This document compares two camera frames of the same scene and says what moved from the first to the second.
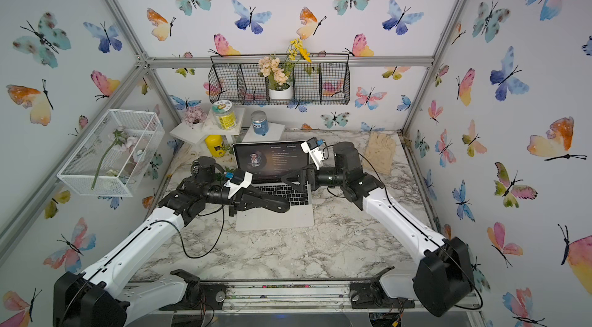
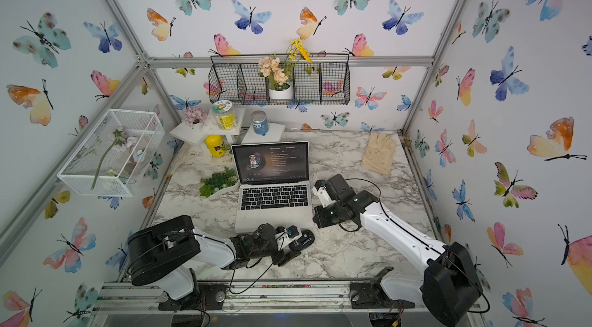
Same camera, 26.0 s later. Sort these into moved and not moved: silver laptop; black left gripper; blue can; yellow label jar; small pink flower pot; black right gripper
Moved: black left gripper; black right gripper
Not moved: silver laptop; small pink flower pot; blue can; yellow label jar
